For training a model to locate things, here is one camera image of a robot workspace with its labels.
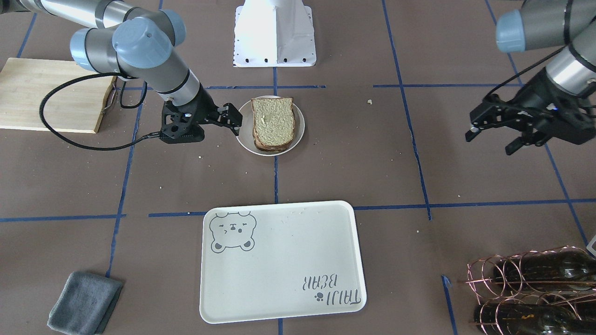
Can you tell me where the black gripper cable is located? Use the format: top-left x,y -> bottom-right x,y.
39,72 -> 163,151

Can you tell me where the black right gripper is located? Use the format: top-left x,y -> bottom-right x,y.
159,86 -> 243,144

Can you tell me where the dark wine bottle front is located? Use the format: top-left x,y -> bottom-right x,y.
493,249 -> 596,292

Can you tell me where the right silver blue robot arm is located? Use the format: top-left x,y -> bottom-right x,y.
1,0 -> 243,144

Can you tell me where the grey folded cloth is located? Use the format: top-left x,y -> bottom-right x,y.
47,271 -> 123,335

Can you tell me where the wooden cutting board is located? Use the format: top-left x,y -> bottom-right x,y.
0,57 -> 117,134

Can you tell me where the dark wine bottle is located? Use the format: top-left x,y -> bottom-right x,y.
474,301 -> 596,335
493,249 -> 596,292

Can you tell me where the bread slice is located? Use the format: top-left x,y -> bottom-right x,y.
251,97 -> 296,142
253,135 -> 294,153

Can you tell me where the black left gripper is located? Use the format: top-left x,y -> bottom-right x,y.
465,69 -> 595,155

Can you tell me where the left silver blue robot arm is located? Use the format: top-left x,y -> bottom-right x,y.
465,0 -> 596,155

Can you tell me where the copper wire bottle rack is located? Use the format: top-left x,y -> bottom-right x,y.
465,246 -> 596,335

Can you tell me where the white bear tray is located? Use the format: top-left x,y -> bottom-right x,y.
199,200 -> 367,324

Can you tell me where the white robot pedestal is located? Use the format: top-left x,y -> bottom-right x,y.
233,0 -> 317,68

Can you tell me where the dark wine bottle rear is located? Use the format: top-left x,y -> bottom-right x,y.
474,301 -> 596,335

